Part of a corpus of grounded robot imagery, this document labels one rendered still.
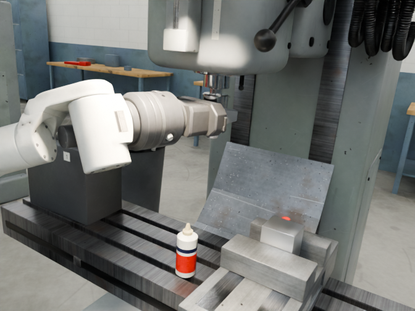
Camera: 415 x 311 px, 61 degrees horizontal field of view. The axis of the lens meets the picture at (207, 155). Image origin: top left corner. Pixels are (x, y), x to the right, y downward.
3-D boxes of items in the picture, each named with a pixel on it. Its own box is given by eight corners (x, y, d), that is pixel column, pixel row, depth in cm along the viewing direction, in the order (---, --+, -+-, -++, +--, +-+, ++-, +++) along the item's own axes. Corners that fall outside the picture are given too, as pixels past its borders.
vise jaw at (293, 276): (302, 303, 54) (306, 281, 53) (218, 266, 62) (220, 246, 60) (314, 283, 59) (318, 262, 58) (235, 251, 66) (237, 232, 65)
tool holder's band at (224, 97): (197, 97, 65) (197, 92, 64) (216, 96, 67) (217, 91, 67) (213, 101, 61) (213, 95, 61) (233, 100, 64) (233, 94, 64)
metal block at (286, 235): (289, 267, 61) (294, 236, 59) (257, 255, 64) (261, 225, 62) (299, 254, 65) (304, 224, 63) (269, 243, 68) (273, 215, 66)
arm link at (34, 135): (102, 74, 46) (5, 100, 47) (118, 140, 46) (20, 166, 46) (117, 85, 53) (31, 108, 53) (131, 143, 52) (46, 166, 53)
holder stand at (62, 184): (87, 226, 85) (84, 147, 79) (29, 202, 95) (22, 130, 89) (122, 208, 95) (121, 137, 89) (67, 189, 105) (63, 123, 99)
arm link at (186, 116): (230, 94, 57) (172, 97, 49) (225, 150, 60) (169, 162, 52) (180, 84, 66) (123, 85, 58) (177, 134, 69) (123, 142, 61)
